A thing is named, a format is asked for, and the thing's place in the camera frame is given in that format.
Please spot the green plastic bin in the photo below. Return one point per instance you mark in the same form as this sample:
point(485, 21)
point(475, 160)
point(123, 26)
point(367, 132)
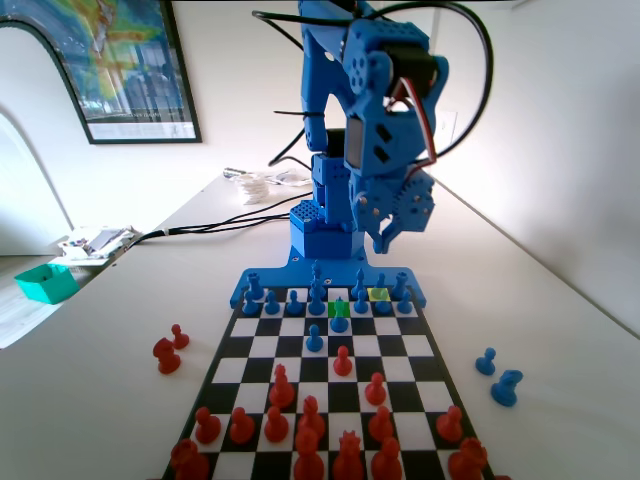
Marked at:
point(47, 287)

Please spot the black white chessboard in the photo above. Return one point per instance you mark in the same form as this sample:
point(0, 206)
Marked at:
point(400, 370)

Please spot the red chess queen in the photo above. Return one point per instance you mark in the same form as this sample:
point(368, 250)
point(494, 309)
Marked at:
point(348, 460)

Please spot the red chess rook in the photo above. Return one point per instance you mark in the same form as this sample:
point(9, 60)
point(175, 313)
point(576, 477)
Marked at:
point(190, 465)
point(467, 462)

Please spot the blue chess pawn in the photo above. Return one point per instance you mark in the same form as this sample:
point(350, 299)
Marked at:
point(250, 306)
point(485, 365)
point(404, 306)
point(383, 307)
point(294, 306)
point(271, 305)
point(314, 342)
point(360, 305)

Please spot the red chess pawn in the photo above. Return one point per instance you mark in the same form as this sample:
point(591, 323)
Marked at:
point(276, 427)
point(449, 427)
point(180, 340)
point(342, 365)
point(381, 427)
point(375, 392)
point(207, 429)
point(242, 429)

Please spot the blue chess rook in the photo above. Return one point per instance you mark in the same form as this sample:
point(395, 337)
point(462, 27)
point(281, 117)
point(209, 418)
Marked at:
point(255, 285)
point(399, 286)

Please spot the pile of papers and boxes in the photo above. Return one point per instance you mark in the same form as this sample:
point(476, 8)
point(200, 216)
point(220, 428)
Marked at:
point(95, 242)

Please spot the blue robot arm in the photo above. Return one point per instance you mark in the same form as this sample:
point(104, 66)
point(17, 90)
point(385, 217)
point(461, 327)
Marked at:
point(320, 75)

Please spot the loose printed papers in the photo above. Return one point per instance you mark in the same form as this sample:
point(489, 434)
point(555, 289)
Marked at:
point(287, 177)

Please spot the row of blue chess pieces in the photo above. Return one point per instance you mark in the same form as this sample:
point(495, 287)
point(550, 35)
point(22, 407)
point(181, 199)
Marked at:
point(280, 277)

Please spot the blue chess queen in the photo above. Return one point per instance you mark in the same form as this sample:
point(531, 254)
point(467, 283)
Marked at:
point(315, 305)

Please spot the framed map poster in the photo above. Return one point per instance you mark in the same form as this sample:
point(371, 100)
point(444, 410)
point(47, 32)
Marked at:
point(130, 75)

